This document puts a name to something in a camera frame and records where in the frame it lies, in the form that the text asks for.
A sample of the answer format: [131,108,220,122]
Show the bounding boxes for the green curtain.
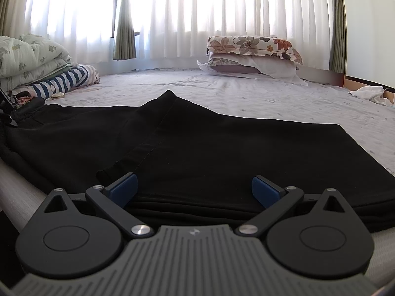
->
[0,0,33,37]
[328,0,348,74]
[112,0,138,61]

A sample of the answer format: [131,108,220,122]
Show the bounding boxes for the blue white striped cloth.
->
[30,64,101,100]

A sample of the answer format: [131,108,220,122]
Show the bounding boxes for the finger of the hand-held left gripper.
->
[0,88,18,128]

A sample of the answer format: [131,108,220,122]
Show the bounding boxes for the white patterned bed sheet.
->
[0,66,395,287]

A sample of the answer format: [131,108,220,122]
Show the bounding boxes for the white sheer curtain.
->
[130,0,335,70]
[23,0,118,76]

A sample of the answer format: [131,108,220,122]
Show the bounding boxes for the black pants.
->
[0,90,395,234]

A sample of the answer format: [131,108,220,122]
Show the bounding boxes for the pink floral cloth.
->
[8,86,45,109]

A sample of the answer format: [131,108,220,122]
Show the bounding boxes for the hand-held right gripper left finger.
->
[44,173,155,240]

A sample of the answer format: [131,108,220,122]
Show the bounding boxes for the wooden headboard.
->
[342,73,395,106]

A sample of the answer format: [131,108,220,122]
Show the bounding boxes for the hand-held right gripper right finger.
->
[234,175,348,239]

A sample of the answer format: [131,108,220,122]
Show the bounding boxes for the white crumpled cloth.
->
[349,85,393,106]

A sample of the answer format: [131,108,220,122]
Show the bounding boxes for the folded floral quilt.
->
[0,33,74,89]

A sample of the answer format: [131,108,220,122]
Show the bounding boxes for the mauve pillow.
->
[211,62,261,75]

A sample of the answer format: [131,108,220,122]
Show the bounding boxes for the white pillow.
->
[197,52,306,84]

